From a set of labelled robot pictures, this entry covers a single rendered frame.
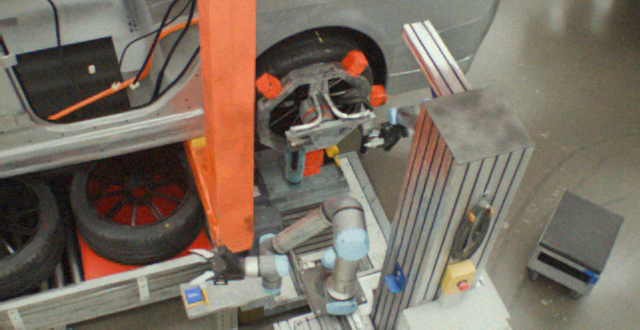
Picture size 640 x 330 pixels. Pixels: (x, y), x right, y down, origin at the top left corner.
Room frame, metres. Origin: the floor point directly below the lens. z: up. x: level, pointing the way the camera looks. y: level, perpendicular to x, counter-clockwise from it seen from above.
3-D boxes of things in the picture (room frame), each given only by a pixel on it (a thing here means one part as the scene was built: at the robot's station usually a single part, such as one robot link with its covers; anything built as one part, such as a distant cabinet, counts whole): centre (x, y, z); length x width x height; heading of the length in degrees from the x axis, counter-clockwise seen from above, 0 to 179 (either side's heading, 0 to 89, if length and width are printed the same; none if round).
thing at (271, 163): (2.81, 0.11, 0.32); 0.40 x 0.30 x 0.28; 114
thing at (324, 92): (2.59, -0.10, 1.03); 0.19 x 0.18 x 0.11; 24
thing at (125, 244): (2.37, 0.85, 0.39); 0.66 x 0.66 x 0.24
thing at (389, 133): (2.57, -0.34, 0.86); 0.12 x 0.08 x 0.09; 114
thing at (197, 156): (2.42, 0.49, 0.69); 0.52 x 0.17 x 0.35; 24
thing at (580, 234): (2.50, -1.41, 0.17); 0.43 x 0.36 x 0.34; 154
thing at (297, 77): (2.66, 0.04, 0.85); 0.54 x 0.07 x 0.54; 114
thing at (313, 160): (2.69, 0.06, 0.48); 0.16 x 0.12 x 0.17; 24
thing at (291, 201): (2.81, 0.11, 0.13); 0.50 x 0.36 x 0.10; 114
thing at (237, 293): (1.89, 0.33, 0.44); 0.43 x 0.17 x 0.03; 114
